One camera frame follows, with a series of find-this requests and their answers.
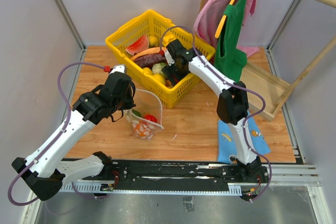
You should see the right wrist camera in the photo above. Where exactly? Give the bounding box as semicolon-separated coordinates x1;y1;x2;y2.
159;49;175;66

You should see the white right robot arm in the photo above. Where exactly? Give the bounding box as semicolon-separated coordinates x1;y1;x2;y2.
159;39;261;182

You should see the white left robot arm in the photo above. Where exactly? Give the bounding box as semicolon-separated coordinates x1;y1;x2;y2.
12;71;135;201

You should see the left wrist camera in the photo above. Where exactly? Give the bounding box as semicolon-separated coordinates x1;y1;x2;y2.
103;64;127;74

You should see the green mango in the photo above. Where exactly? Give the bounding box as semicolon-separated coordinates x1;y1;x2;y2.
132;110;142;118

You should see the wooden clothes rack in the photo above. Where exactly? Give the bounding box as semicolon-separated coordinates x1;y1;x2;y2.
197;0;336;122

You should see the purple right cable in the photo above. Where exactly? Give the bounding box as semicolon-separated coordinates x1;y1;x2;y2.
159;26;274;204

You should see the blue cartoon cloth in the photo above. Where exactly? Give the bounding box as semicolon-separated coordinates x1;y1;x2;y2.
217;118;270;165

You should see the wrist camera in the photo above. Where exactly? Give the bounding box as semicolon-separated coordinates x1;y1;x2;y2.
159;49;175;66
103;64;127;74

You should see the red bell pepper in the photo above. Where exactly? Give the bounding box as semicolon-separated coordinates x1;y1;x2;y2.
144;114;158;123

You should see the watermelon slice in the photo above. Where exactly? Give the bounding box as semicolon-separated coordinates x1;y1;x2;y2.
125;35;150;56

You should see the pale green cabbage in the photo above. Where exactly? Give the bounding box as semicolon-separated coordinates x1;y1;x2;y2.
152;62;167;75

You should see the papaya half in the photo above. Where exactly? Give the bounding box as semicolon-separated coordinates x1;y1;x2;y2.
130;47;166;62

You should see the yellow lemon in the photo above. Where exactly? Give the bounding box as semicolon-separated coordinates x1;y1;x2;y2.
152;73;166;86

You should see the orange persimmon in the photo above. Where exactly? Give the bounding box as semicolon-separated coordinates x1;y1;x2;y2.
132;122;155;140

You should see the green shirt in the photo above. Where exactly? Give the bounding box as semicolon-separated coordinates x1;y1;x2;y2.
214;0;247;82

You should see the yellow plastic basket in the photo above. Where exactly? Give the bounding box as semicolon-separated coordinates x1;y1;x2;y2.
106;10;200;109

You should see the pink garment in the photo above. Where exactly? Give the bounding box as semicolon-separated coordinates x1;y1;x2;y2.
193;0;257;48

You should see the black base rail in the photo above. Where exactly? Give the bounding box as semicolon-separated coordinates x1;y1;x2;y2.
81;159;266;193

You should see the clear polka dot zip bag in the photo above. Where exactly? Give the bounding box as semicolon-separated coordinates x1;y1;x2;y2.
124;89;164;140

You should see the yellow hanger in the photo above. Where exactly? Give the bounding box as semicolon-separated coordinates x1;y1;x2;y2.
214;0;250;39

